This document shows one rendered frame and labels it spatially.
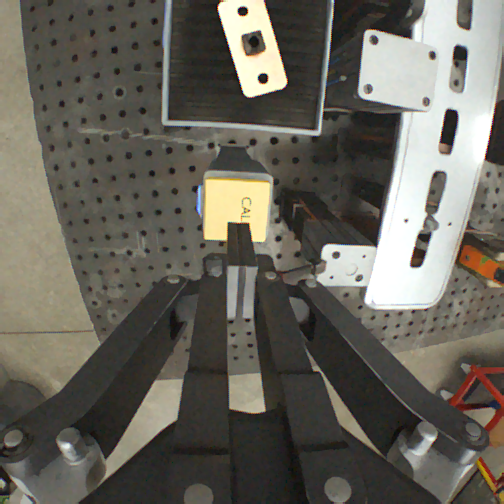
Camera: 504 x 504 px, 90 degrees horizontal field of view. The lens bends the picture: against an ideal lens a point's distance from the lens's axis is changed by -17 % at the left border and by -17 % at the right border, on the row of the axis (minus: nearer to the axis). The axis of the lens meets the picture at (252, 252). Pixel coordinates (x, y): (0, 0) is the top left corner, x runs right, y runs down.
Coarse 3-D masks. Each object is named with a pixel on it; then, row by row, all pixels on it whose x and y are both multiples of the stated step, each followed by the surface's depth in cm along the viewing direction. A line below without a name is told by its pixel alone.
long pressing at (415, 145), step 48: (432, 0) 33; (480, 0) 33; (480, 48) 36; (480, 96) 39; (432, 144) 42; (480, 144) 43; (384, 192) 46; (384, 240) 48; (432, 240) 49; (384, 288) 52; (432, 288) 53
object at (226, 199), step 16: (208, 192) 27; (224, 192) 27; (240, 192) 28; (256, 192) 28; (208, 208) 28; (224, 208) 28; (240, 208) 28; (256, 208) 28; (208, 224) 29; (224, 224) 29; (256, 224) 29; (256, 240) 30
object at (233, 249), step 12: (228, 228) 19; (228, 240) 17; (228, 252) 16; (240, 252) 16; (228, 264) 14; (240, 264) 14; (228, 276) 14; (240, 276) 15; (228, 288) 15; (240, 288) 15; (228, 300) 15; (228, 312) 15
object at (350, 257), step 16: (288, 192) 73; (304, 192) 74; (288, 208) 68; (304, 208) 61; (320, 208) 63; (288, 224) 67; (304, 224) 52; (320, 224) 50; (336, 224) 50; (304, 240) 51; (320, 240) 43; (336, 240) 44; (352, 240) 44; (368, 240) 45; (304, 256) 51; (320, 256) 42; (336, 256) 42; (352, 256) 42; (368, 256) 43; (336, 272) 43; (352, 272) 44; (368, 272) 44
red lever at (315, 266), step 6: (318, 258) 43; (306, 264) 42; (312, 264) 41; (318, 264) 41; (324, 264) 42; (288, 270) 39; (294, 270) 39; (300, 270) 40; (306, 270) 41; (312, 270) 41; (318, 270) 41; (324, 270) 42; (282, 276) 37; (288, 276) 39; (294, 276) 40
